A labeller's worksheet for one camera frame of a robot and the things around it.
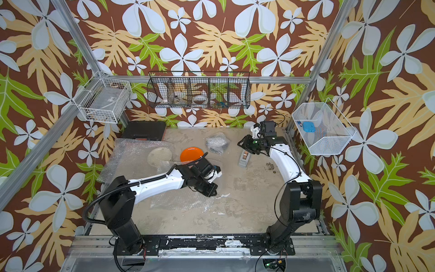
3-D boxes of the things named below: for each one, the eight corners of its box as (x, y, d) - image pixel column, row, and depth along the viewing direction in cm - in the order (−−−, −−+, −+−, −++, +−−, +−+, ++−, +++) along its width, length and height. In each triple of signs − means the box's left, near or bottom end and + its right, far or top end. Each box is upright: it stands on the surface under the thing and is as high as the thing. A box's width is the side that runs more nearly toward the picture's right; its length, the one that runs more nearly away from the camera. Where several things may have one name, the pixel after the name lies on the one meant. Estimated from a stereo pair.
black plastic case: (122, 143, 114) (119, 138, 111) (130, 126, 125) (127, 121, 121) (161, 143, 115) (160, 139, 111) (166, 126, 125) (165, 121, 121)
